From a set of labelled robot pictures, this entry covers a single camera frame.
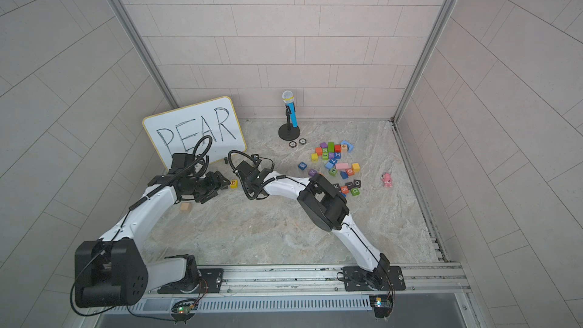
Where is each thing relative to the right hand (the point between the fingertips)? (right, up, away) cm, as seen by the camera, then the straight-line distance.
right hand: (253, 183), depth 96 cm
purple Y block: (+25, +5, 0) cm, 26 cm away
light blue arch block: (+43, +16, +8) cm, 47 cm away
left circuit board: (-13, -30, -33) cm, 46 cm away
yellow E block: (-4, +3, -14) cm, 15 cm away
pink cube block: (+39, +7, +3) cm, 40 cm away
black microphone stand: (+14, +23, +15) cm, 30 cm away
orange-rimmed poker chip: (+16, +16, +12) cm, 26 cm away
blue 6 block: (+21, +7, +2) cm, 22 cm away
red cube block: (+37, +15, +8) cm, 41 cm away
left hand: (-7, +3, -12) cm, 14 cm away
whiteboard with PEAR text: (-28, +22, -7) cm, 37 cm away
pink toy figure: (+56, +2, -4) cm, 56 cm away
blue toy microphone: (+15, +36, -3) cm, 40 cm away
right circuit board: (+45, -31, -29) cm, 62 cm away
